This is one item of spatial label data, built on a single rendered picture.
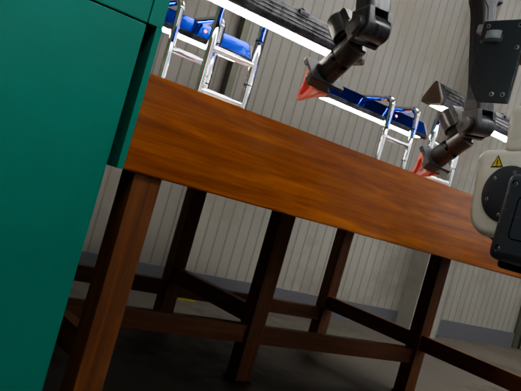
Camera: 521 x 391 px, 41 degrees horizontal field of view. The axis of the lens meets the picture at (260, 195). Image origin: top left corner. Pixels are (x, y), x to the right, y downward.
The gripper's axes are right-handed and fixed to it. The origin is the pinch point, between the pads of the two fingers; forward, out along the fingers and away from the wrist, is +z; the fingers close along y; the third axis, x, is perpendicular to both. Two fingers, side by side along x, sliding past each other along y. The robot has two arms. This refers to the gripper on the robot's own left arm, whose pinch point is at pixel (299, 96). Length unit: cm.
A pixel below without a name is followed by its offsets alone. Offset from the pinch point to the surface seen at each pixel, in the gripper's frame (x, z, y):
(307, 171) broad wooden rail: 21.7, 1.5, 2.4
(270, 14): -25.3, -1.1, 4.0
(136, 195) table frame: 32, 12, 40
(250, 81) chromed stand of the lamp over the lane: -27.1, 22.4, -7.9
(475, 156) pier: -144, 97, -290
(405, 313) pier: -61, 178, -273
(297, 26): -25.5, -1.3, -5.0
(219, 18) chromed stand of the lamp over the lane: -36.7, 14.2, 7.4
